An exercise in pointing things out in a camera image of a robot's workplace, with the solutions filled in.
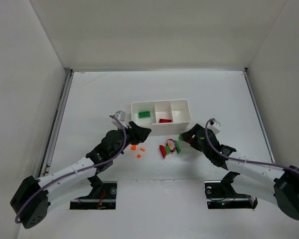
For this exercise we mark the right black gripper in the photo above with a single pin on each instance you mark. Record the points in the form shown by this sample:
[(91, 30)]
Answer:
[(196, 137)]

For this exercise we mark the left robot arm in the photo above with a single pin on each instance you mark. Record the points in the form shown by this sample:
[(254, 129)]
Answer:
[(36, 197)]

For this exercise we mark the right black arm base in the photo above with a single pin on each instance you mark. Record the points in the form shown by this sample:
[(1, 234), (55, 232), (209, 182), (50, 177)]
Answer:
[(221, 195)]

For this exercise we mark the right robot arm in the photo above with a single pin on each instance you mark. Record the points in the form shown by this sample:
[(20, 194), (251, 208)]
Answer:
[(273, 183)]

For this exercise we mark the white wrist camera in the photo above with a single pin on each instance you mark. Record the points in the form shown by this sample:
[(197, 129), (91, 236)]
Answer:
[(215, 126), (120, 116)]

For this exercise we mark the green lego brick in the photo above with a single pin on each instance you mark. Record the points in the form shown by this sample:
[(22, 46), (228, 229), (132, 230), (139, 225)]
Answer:
[(143, 115)]

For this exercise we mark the white three-compartment container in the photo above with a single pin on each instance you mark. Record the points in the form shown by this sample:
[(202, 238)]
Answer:
[(175, 110)]

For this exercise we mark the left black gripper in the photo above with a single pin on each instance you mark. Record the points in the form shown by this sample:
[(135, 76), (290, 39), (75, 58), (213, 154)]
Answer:
[(133, 131)]

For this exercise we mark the red lego brick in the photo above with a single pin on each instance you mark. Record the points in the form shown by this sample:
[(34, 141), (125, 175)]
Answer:
[(165, 120)]

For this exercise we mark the green flower lego stack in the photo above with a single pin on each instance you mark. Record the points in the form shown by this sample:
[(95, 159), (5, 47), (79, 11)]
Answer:
[(171, 146)]

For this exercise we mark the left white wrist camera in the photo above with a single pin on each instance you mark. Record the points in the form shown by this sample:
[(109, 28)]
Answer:
[(120, 116)]

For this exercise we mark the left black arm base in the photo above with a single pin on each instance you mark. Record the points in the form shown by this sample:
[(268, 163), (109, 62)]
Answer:
[(102, 196)]

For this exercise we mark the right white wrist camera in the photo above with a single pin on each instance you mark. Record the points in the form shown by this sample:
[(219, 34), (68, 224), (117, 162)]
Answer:
[(215, 126)]

